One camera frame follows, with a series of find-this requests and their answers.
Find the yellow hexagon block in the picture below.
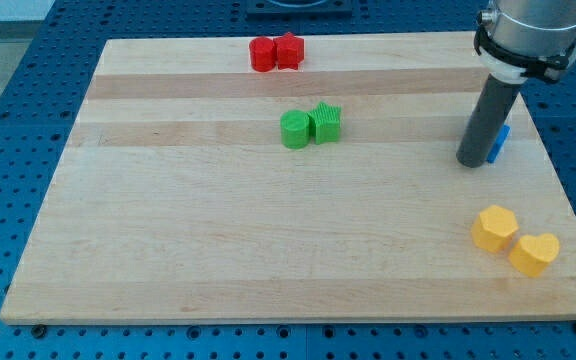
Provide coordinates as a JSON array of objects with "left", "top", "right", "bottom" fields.
[{"left": 470, "top": 205, "right": 519, "bottom": 253}]

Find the green star block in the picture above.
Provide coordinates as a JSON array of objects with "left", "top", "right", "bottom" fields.
[{"left": 308, "top": 102, "right": 342, "bottom": 145}]

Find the yellow heart block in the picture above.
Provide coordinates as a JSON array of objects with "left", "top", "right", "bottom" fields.
[{"left": 508, "top": 233, "right": 560, "bottom": 277}]

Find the red cylinder block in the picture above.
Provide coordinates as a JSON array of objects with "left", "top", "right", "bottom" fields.
[{"left": 249, "top": 37, "right": 276, "bottom": 72}]

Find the wooden board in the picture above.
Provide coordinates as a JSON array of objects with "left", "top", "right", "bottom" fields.
[{"left": 0, "top": 32, "right": 576, "bottom": 325}]

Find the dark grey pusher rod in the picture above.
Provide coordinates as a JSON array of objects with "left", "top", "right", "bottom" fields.
[{"left": 456, "top": 75, "right": 520, "bottom": 168}]

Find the red star block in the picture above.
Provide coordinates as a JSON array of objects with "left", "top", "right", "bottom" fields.
[{"left": 273, "top": 32, "right": 305, "bottom": 70}]

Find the green cylinder block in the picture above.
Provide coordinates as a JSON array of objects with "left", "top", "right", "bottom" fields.
[{"left": 280, "top": 110, "right": 310, "bottom": 149}]

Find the blue block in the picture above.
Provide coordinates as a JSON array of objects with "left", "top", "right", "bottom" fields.
[{"left": 486, "top": 125, "right": 511, "bottom": 164}]

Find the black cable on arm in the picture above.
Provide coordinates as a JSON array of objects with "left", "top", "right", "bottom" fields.
[{"left": 473, "top": 23, "right": 576, "bottom": 85}]

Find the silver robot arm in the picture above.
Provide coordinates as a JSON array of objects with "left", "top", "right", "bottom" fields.
[{"left": 474, "top": 0, "right": 576, "bottom": 85}]

